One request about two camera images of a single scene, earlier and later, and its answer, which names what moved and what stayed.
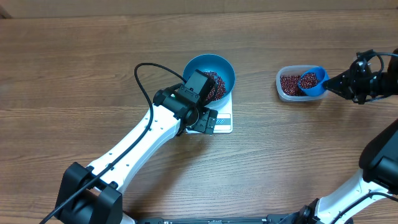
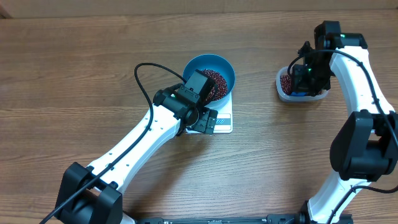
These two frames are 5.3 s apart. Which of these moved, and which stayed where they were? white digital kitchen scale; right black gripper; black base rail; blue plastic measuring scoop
Moved: right black gripper; blue plastic measuring scoop
Stayed: black base rail; white digital kitchen scale
